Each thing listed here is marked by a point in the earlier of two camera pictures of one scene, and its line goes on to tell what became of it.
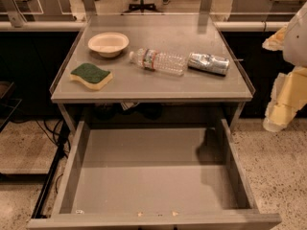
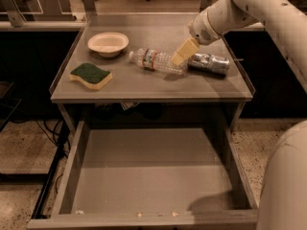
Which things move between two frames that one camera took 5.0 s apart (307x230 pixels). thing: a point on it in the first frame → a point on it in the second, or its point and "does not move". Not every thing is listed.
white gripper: (296, 46) → (201, 29)
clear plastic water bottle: (155, 60) does not move
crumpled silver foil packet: (206, 62) does not move
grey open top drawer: (154, 178) does not move
